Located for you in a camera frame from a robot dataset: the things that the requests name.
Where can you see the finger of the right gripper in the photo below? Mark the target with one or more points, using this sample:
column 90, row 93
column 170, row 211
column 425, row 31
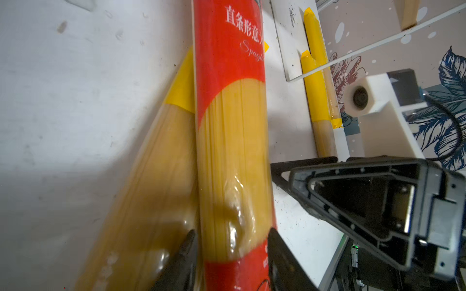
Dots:
column 369, row 199

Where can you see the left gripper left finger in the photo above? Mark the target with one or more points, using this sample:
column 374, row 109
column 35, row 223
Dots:
column 180, row 273

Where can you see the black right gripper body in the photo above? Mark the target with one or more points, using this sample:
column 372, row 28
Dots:
column 438, row 219

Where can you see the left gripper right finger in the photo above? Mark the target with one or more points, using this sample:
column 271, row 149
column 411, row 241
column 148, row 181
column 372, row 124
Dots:
column 285, row 272

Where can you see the yellow spaghetti bag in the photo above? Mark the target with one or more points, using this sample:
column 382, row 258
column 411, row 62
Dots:
column 159, row 204
column 320, row 115
column 318, row 52

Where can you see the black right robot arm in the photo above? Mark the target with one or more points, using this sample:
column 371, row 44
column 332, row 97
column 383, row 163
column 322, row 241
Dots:
column 358, row 269

